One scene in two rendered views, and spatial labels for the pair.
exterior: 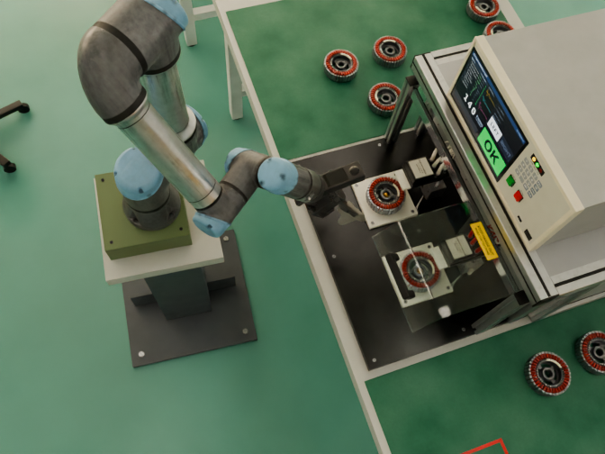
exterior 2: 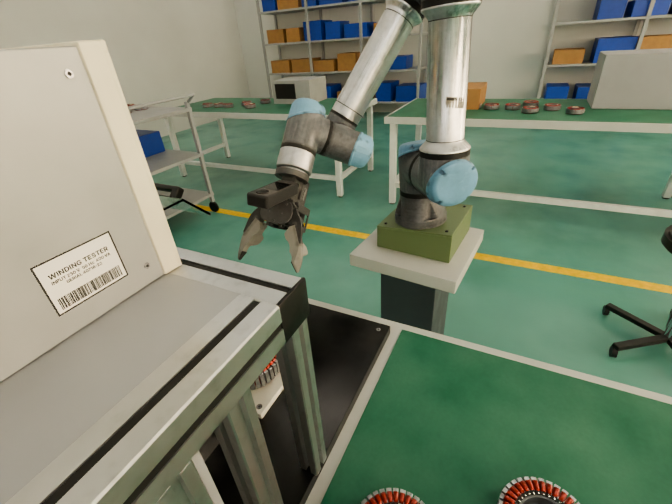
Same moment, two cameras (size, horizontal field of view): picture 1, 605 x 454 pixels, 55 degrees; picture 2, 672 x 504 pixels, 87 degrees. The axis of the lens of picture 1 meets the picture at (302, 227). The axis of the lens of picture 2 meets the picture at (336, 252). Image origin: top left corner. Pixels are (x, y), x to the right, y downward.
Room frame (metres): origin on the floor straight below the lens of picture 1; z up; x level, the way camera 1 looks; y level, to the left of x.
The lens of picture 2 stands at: (1.29, -0.33, 1.31)
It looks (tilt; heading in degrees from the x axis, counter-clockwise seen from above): 31 degrees down; 147
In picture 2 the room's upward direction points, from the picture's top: 4 degrees counter-clockwise
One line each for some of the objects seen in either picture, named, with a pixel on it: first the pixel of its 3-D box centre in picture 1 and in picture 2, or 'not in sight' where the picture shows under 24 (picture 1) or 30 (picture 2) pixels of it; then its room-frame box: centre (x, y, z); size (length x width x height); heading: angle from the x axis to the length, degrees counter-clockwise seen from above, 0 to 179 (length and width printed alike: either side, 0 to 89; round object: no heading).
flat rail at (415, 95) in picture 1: (460, 185); not in sight; (0.74, -0.36, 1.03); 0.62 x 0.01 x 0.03; 28
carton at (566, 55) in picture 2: not in sight; (567, 55); (-1.53, 5.65, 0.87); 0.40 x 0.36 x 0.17; 118
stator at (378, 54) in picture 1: (389, 51); not in sight; (1.35, -0.18, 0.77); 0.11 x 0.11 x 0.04
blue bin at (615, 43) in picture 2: not in sight; (612, 49); (-1.08, 5.88, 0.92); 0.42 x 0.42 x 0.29; 29
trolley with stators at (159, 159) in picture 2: not in sight; (141, 163); (-2.09, -0.02, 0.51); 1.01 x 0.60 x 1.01; 28
